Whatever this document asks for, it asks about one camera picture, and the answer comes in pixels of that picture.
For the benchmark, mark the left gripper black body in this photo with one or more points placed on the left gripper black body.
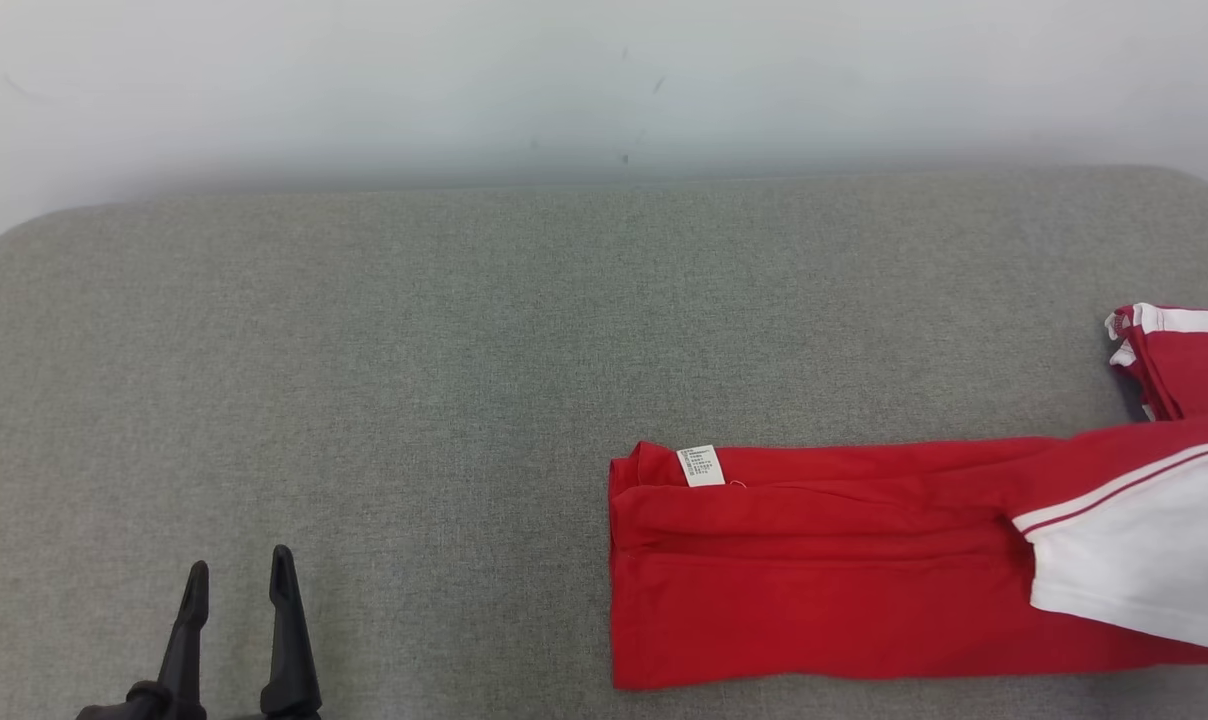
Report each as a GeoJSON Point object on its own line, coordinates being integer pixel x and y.
{"type": "Point", "coordinates": [134, 708]}

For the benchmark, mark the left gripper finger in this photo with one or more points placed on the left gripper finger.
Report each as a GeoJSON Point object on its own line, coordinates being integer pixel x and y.
{"type": "Point", "coordinates": [289, 660]}
{"type": "Point", "coordinates": [186, 650]}

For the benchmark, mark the red shorts with white stripes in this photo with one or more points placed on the red shorts with white stripes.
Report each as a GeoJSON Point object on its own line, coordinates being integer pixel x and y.
{"type": "Point", "coordinates": [1199, 365]}

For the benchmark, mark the red shirt with white sleeves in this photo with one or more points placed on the red shirt with white sleeves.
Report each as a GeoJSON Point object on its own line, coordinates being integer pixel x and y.
{"type": "Point", "coordinates": [814, 580]}

